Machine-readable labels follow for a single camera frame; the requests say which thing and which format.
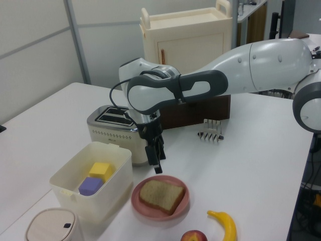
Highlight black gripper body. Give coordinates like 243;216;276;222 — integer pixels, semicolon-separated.
137;111;164;147

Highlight purple cube block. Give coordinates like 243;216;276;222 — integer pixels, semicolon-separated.
78;176;103;196

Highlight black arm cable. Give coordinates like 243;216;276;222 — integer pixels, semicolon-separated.
109;71;187;127

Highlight metal toast rack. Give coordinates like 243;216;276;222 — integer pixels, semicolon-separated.
196;118;225;144

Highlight cream two-slot toaster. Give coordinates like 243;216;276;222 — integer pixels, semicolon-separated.
86;105;148;166

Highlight yellow cube block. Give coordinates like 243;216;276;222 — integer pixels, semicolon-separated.
88;162;113;182

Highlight dark brown wooden base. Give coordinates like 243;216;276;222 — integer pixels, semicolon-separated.
160;94;231;131

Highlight black monitor stand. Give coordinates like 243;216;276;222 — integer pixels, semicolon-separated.
269;0;286;40

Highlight red apple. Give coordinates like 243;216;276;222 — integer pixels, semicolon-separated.
180;229;208;241

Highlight yellow banana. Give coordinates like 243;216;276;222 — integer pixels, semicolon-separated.
207;210;237;241

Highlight black floor cables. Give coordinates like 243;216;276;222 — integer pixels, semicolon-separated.
299;148;321;241

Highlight small cream trash bin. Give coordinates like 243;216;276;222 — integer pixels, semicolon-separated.
24;207;85;241

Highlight toasted bread slice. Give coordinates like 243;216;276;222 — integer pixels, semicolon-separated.
138;179;187;216

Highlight white plastic container box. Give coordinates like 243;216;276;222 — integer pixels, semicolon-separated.
49;141;133;222

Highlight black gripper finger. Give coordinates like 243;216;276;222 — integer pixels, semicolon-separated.
144;144;164;175
155;136;167;161

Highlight cream cabinet with handles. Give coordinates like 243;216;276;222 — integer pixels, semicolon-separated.
139;0;233;76

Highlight wooden background desk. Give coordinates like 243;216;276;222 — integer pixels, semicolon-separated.
236;0;268;48

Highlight pink plate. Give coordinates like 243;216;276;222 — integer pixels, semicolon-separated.
131;175;191;221

